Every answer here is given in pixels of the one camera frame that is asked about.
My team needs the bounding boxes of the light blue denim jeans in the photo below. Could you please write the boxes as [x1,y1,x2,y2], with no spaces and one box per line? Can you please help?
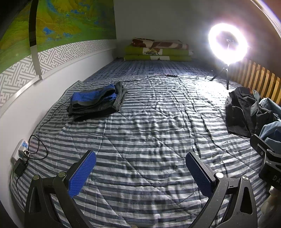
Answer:
[250,90,280,154]

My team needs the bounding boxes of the black power adapter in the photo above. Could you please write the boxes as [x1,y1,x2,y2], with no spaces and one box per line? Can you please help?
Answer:
[13,158,27,176]

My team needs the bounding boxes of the black clothes pile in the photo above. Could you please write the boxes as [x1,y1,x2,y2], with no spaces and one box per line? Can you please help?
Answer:
[225,86,280,137]

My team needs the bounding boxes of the white power strip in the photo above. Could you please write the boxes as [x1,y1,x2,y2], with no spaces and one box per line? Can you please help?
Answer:
[11,139,29,164]

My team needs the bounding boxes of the wooden slatted railing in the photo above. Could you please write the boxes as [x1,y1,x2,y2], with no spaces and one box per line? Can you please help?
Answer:
[228,58,281,105]

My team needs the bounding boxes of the folded blue grey garment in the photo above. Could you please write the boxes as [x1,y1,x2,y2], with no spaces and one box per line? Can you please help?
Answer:
[67,82,128,122]

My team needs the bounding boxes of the striped blue white quilt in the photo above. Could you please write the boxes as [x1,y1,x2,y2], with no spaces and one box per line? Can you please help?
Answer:
[10,61,268,227]

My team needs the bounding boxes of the stacked green floral blankets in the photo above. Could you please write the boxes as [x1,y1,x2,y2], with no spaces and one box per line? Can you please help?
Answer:
[124,38,194,62]

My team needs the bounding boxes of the ring light on tripod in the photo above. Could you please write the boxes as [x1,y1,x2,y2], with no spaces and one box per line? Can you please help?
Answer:
[208,23,249,89]

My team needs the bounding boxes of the black power cable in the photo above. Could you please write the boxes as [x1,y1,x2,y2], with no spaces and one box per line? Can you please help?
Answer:
[15,73,179,189]

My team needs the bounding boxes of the black white hanging strap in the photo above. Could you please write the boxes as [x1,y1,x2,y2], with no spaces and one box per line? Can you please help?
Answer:
[28,0,43,80]

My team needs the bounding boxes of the green landscape wall painting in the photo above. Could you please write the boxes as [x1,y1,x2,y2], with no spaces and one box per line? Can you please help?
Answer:
[1,1,116,71]

